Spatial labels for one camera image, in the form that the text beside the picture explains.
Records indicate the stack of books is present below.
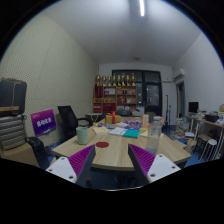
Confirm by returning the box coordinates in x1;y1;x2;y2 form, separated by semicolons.
174;118;190;138

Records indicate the black computer monitor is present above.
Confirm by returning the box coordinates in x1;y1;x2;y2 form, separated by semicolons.
188;101;200;114

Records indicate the black chair armrest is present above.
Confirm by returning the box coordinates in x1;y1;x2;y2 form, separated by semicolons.
25;136;51;170

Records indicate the black bag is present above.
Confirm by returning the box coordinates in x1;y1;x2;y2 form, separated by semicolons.
0;77;28;118

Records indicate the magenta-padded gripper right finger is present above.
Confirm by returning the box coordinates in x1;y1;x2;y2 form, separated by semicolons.
127;143;182;186

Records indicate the wooden shelf unit with trophies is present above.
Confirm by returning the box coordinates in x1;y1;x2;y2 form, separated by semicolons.
92;73;138;114

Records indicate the purple sign board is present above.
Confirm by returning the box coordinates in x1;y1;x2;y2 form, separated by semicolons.
30;108;58;138

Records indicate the grey ribbed suitcase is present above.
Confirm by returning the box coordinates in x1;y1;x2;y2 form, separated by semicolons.
0;114;28;152

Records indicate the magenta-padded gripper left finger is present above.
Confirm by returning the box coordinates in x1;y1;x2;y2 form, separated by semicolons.
45;144;97;188

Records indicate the pale green cup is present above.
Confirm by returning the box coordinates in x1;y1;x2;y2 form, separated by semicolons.
75;126;89;146

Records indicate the teal book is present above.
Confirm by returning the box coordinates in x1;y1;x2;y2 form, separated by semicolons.
122;128;141;139

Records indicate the white book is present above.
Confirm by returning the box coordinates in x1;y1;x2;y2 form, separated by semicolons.
108;126;129;137

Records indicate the black tripod stand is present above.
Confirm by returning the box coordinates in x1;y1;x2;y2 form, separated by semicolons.
164;94;172;133

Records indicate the orange standing box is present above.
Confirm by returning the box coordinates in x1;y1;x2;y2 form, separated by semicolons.
141;113;150;127

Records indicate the white air conditioner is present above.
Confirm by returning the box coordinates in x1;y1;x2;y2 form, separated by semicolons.
172;68;186;81

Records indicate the ceiling tube light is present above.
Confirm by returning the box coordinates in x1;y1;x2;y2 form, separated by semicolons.
138;0;146;18

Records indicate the colourful picture book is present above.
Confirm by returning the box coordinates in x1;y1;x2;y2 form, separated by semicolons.
123;119;142;131

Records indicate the flat round red coaster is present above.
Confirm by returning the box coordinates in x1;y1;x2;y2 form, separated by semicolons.
95;141;110;149

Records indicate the black office chair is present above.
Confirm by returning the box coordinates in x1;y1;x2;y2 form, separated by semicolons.
57;105;90;140

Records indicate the wooden side desk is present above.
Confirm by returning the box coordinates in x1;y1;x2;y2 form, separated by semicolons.
186;113;224;158

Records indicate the black framed glass door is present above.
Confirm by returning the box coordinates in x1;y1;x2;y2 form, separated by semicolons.
111;69;163;117

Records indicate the white round stool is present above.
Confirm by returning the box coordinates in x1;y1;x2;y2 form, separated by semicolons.
201;138;218;162

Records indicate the yellow gift box red ribbon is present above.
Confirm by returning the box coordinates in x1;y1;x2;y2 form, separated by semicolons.
104;111;122;125

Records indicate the clear plastic water bottle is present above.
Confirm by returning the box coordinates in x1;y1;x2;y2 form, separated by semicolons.
145;116;163;156

